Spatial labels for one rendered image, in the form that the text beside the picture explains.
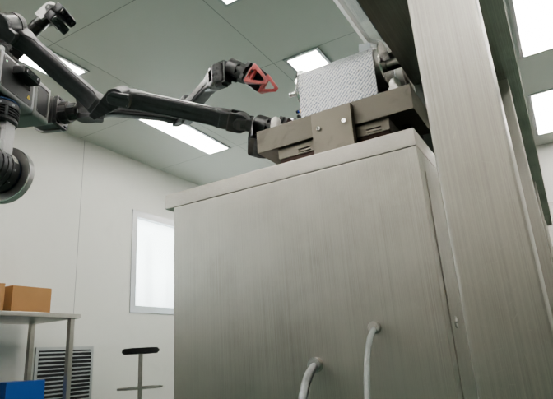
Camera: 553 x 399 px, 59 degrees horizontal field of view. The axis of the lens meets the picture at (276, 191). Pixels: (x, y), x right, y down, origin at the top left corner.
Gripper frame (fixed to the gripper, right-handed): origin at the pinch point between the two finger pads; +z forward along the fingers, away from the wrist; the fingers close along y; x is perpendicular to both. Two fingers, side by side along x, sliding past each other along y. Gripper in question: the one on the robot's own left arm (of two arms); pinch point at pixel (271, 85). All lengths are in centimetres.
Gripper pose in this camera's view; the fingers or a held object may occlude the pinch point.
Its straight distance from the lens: 163.1
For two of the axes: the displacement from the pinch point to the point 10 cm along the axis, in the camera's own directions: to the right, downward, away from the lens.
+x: 5.0, -8.6, -0.7
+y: -5.0, -2.3, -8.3
